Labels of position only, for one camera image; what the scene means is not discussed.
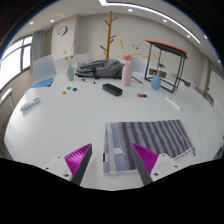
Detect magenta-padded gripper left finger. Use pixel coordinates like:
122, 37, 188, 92
42, 143, 93, 186

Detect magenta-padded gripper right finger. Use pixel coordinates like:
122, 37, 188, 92
130, 142, 183, 186

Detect grey striped towel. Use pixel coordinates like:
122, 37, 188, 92
102, 119, 196, 176

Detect white flat remote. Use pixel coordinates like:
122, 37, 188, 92
165, 96, 182, 111

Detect blue vase with flowers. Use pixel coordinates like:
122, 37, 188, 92
148, 49, 167, 91

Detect black rectangular box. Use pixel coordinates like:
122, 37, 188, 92
102, 83, 123, 97

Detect black marker pen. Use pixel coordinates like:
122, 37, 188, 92
81, 78, 96, 85

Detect green vase with dried stems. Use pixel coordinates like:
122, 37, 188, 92
63, 40, 78, 82

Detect pink vase with flowers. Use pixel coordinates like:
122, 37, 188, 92
118, 39, 143, 87

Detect grey backpack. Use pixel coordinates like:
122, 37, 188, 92
75, 58, 126, 80

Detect white chair blue seat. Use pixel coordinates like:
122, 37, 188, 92
25, 54, 57, 93

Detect window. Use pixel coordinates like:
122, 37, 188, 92
0, 34, 34, 91

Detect grey curtain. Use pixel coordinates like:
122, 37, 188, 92
30, 30, 45, 71

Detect wooden coat rack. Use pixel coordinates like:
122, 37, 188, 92
99, 10, 119, 61

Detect long ceiling light strip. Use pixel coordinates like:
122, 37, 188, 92
98, 0, 203, 44

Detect round ceiling lights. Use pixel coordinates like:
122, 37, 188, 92
29, 7, 209, 40

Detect black frame stand orange top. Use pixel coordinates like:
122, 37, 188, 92
143, 39, 189, 94

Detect round wall clock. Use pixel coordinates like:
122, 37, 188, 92
56, 26, 68, 37

